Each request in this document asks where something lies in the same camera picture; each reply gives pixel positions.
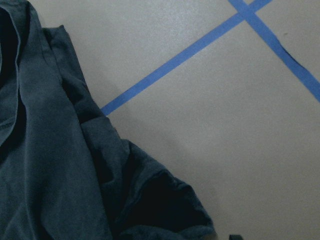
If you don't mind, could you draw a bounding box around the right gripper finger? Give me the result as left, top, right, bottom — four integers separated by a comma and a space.
229, 234, 243, 240

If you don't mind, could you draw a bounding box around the black graphic t-shirt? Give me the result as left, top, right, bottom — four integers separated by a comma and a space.
0, 0, 214, 240

